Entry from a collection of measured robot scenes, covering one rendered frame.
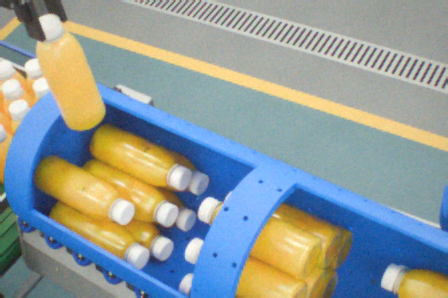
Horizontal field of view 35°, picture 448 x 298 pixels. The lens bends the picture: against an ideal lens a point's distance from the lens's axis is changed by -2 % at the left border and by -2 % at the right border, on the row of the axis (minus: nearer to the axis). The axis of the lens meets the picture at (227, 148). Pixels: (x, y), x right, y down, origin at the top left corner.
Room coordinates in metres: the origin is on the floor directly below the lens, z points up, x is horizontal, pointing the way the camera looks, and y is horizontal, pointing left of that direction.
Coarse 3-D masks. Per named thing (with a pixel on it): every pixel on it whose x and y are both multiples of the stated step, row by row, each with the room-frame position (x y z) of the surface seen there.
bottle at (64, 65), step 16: (64, 32) 0.85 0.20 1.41; (48, 48) 0.83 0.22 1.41; (64, 48) 0.83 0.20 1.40; (80, 48) 0.85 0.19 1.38; (48, 64) 0.82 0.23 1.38; (64, 64) 0.82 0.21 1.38; (80, 64) 0.83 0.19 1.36; (48, 80) 0.82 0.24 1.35; (64, 80) 0.81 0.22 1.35; (80, 80) 0.82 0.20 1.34; (64, 96) 0.81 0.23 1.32; (80, 96) 0.81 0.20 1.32; (96, 96) 0.83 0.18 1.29; (64, 112) 0.82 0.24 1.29; (80, 112) 0.81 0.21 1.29; (96, 112) 0.82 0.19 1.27; (80, 128) 0.81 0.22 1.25
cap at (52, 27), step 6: (42, 18) 0.86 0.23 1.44; (48, 18) 0.86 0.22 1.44; (54, 18) 0.85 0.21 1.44; (42, 24) 0.85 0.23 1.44; (48, 24) 0.84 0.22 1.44; (54, 24) 0.84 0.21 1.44; (60, 24) 0.85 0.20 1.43; (48, 30) 0.83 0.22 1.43; (54, 30) 0.83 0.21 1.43; (60, 30) 0.84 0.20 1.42; (48, 36) 0.83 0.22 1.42; (54, 36) 0.83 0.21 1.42
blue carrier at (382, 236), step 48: (48, 96) 0.92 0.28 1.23; (48, 144) 0.90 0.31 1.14; (192, 144) 0.89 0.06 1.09; (240, 144) 0.78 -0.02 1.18; (192, 192) 0.85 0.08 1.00; (240, 192) 0.64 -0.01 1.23; (288, 192) 0.64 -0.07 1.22; (336, 192) 0.63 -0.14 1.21; (240, 240) 0.57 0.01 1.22; (384, 240) 0.63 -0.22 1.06; (432, 240) 0.51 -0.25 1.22; (144, 288) 0.61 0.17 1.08; (192, 288) 0.55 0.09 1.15; (336, 288) 0.61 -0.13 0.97; (384, 288) 0.58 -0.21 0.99
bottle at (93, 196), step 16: (48, 160) 0.87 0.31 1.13; (64, 160) 0.87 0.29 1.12; (48, 176) 0.84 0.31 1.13; (64, 176) 0.83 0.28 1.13; (80, 176) 0.82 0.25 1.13; (96, 176) 0.82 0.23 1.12; (48, 192) 0.83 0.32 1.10; (64, 192) 0.80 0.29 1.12; (80, 192) 0.79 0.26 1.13; (96, 192) 0.78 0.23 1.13; (112, 192) 0.78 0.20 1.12; (80, 208) 0.77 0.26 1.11; (96, 208) 0.76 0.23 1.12; (112, 208) 0.75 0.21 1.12
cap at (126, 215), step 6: (120, 204) 0.75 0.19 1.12; (126, 204) 0.75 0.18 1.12; (132, 204) 0.76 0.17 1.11; (114, 210) 0.75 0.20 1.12; (120, 210) 0.74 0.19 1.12; (126, 210) 0.75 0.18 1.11; (132, 210) 0.75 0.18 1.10; (114, 216) 0.74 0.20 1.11; (120, 216) 0.74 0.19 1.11; (126, 216) 0.74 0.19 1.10; (132, 216) 0.75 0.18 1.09; (120, 222) 0.73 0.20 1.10; (126, 222) 0.74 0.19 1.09
